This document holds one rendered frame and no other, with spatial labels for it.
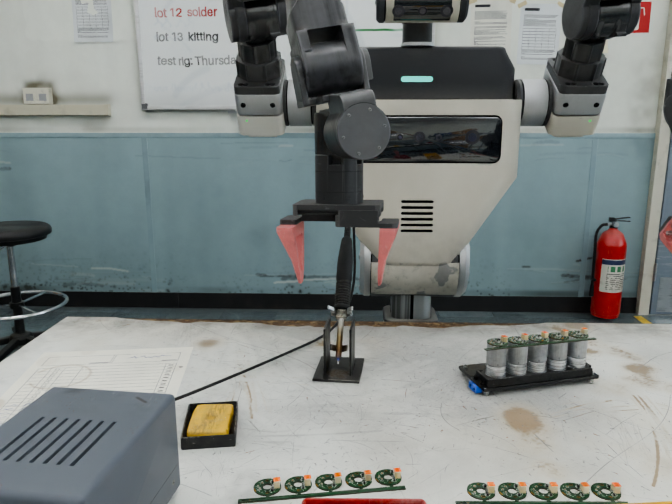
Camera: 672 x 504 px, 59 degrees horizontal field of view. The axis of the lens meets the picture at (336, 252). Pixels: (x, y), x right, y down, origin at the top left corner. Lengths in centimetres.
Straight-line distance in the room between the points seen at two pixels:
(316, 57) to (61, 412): 43
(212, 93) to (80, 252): 120
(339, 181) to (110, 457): 38
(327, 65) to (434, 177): 49
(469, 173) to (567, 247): 246
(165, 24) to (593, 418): 304
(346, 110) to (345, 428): 34
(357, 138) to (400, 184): 51
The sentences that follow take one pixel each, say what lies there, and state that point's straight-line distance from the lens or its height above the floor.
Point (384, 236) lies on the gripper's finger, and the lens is 68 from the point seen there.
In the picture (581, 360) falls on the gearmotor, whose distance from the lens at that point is 82.
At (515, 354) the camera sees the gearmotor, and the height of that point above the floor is 80.
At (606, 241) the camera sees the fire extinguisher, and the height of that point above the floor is 44.
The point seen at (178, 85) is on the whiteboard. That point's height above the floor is 125.
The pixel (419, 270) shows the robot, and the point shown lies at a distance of 115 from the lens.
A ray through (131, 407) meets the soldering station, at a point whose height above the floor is 85.
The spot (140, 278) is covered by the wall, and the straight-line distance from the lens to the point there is 363.
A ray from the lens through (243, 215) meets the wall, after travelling 338.
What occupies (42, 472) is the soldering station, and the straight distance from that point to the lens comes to 47.
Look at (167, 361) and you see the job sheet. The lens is 87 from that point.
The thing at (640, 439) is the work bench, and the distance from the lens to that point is 73.
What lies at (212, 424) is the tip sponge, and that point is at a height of 76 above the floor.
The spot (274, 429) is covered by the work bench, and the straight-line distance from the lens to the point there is 67.
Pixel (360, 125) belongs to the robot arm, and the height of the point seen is 107.
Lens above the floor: 108
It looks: 13 degrees down
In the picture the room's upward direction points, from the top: straight up
